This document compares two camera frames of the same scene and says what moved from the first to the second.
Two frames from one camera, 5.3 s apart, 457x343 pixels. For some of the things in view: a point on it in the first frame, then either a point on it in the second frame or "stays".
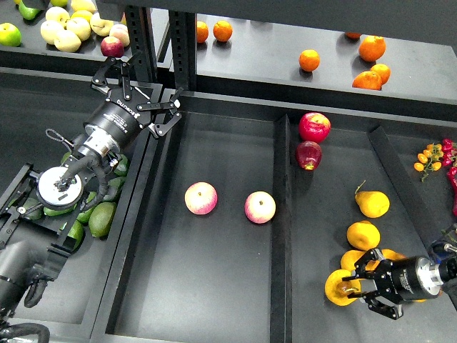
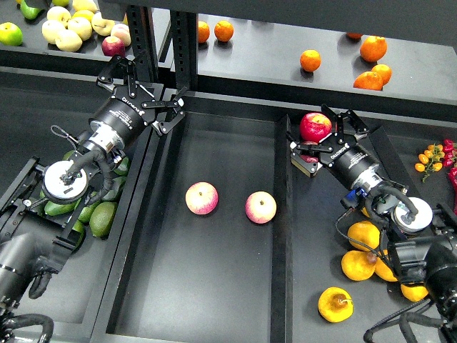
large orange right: (372, 48) stays
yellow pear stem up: (338, 290) → (335, 304)
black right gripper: (401, 279) → (343, 156)
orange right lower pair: (374, 78) stays
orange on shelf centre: (309, 60) stays
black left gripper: (117, 122) stays
